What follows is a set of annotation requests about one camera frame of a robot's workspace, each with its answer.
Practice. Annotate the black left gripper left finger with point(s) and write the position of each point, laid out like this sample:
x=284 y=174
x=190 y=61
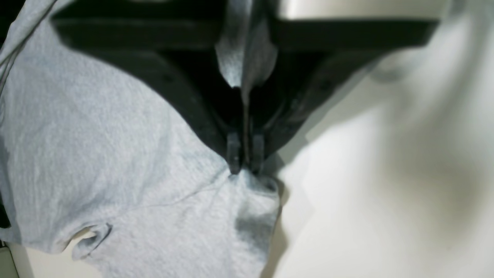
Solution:
x=177 y=59

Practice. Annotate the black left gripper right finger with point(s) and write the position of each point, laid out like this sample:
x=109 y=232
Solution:
x=314 y=58

